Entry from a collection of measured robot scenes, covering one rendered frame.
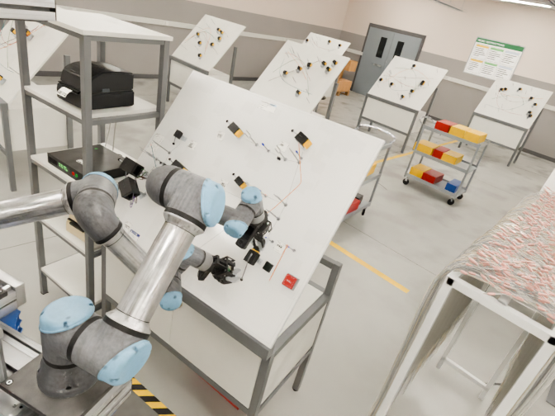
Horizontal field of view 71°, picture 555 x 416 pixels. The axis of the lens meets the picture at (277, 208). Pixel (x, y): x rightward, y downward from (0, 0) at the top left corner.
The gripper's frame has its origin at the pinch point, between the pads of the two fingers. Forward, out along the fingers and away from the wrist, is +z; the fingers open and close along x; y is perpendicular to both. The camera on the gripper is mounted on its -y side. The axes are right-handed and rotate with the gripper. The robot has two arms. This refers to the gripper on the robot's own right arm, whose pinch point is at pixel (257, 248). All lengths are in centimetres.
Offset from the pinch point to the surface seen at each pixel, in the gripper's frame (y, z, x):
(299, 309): 3.0, 44.0, -19.3
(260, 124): 50, -15, 38
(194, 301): -30.0, 22.5, 15.6
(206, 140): 32, -7, 61
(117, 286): -44, 54, 75
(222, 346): -34, 40, -2
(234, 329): -28.6, 21.4, -8.7
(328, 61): 371, 171, 206
